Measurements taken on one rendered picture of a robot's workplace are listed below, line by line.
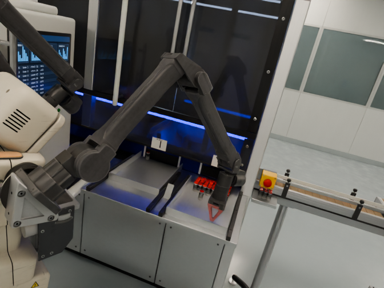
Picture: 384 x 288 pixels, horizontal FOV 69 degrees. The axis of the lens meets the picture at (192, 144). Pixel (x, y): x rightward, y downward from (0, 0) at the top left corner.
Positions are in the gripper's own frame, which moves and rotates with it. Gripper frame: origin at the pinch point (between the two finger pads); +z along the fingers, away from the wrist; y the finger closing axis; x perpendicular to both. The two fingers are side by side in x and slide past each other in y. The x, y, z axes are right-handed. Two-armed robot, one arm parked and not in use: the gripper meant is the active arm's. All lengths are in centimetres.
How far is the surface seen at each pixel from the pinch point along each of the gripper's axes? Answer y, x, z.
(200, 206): 13.7, 7.1, 2.1
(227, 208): 19.0, -4.5, 0.6
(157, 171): 33.2, 37.0, -0.4
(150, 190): 10.9, 31.3, 2.1
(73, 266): 50, 81, 88
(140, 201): 3.1, 31.5, 5.4
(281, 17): 21, -1, -85
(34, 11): -7, 92, -59
